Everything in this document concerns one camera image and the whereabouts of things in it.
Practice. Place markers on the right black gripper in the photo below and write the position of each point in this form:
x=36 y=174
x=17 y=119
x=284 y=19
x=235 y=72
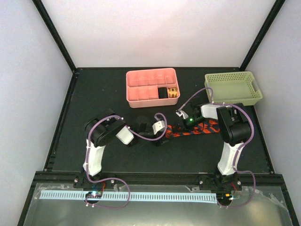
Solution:
x=185 y=127

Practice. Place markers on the black left frame post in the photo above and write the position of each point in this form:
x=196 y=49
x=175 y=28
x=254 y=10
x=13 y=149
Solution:
x=54 y=33

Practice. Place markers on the pink compartment organizer box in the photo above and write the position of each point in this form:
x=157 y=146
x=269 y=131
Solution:
x=142 y=87

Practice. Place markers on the black right frame post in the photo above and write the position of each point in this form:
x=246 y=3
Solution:
x=278 y=4

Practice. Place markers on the light blue slotted cable duct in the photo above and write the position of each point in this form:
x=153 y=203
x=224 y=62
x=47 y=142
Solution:
x=131 y=196

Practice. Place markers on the rolled yellow patterned tie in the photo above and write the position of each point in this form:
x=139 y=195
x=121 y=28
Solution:
x=172 y=92

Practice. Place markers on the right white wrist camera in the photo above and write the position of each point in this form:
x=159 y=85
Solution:
x=182 y=114

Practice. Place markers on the black frame post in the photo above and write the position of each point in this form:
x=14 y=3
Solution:
x=278 y=4
x=54 y=33

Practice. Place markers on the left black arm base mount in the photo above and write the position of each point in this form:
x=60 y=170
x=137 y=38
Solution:
x=81 y=182

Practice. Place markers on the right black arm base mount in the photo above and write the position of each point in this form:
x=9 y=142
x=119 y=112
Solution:
x=211 y=182

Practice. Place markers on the green perforated plastic basket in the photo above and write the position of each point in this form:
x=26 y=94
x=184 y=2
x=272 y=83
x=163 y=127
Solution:
x=232 y=88

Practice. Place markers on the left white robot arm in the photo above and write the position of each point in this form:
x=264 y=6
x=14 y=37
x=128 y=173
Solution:
x=105 y=127

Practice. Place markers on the rolled black tie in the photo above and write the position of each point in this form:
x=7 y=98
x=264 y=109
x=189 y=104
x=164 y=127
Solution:
x=162 y=93

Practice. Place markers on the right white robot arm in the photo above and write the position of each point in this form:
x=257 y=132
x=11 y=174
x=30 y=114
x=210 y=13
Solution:
x=236 y=129

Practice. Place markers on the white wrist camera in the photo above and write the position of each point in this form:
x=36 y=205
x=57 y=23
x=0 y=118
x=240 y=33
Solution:
x=159 y=128
x=182 y=114

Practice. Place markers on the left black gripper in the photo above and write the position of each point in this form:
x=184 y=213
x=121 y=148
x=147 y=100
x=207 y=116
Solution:
x=160 y=142

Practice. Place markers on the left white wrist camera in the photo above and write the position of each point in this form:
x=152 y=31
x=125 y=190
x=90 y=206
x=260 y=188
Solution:
x=159 y=128

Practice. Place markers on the orange navy striped tie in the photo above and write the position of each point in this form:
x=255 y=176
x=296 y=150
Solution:
x=209 y=126

